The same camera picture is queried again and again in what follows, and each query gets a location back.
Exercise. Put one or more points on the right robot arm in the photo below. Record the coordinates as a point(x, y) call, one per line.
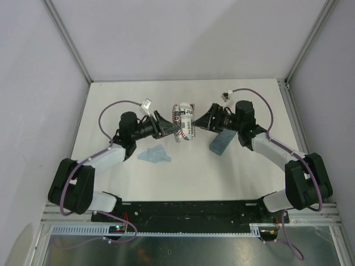
point(306, 177)

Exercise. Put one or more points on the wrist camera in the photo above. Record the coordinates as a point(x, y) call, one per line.
point(226, 96)
point(146, 104)

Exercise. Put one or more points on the left aluminium corner post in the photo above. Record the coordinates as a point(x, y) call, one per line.
point(66, 38)

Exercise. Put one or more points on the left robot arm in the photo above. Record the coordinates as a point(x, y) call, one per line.
point(73, 184)

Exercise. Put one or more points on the newspaper print pouch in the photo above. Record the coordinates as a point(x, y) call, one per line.
point(183, 116)

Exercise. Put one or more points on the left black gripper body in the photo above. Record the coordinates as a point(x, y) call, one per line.
point(147, 128)

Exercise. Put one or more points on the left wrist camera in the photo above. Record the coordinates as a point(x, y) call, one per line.
point(146, 104)

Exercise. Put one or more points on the blue glasses case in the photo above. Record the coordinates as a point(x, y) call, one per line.
point(221, 142)

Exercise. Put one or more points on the aluminium corner post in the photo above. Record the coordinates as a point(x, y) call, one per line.
point(313, 34)
point(66, 38)

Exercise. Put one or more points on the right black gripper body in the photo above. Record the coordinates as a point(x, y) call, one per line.
point(226, 121)

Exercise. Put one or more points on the right aluminium corner post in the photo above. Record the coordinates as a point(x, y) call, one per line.
point(313, 34)

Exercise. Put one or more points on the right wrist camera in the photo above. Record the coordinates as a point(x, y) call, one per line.
point(226, 96)

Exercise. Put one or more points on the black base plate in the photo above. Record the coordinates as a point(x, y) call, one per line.
point(200, 217)

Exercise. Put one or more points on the crumpled blue cleaning cloth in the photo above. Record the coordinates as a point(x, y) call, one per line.
point(154, 155)

